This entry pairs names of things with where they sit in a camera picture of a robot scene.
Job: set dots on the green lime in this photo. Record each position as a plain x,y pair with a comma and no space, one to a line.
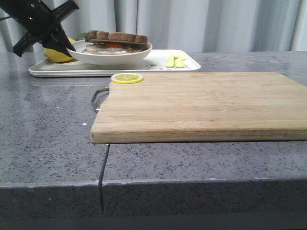
81,36

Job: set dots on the wooden cutting board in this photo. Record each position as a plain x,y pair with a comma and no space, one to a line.
203,106

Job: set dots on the grey curtain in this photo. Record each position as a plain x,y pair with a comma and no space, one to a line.
199,25

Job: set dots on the lemon slice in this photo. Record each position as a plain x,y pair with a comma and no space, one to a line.
127,78

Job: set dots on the white bread slice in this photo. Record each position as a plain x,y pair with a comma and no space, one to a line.
104,36

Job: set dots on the yellow lemon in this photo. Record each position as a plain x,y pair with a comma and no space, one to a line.
57,56

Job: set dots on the white round plate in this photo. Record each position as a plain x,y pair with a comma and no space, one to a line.
139,52

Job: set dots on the fried egg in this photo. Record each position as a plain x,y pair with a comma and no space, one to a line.
109,48

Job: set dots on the white bear tray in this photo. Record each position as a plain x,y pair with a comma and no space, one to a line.
154,62

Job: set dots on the yellow plastic knife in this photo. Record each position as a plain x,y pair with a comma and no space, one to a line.
179,62

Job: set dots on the yellow plastic fork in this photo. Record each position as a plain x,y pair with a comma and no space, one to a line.
171,61

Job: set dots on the metal board handle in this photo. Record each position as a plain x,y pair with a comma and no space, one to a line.
98,98

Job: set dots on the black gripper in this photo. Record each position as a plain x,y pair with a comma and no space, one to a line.
36,17

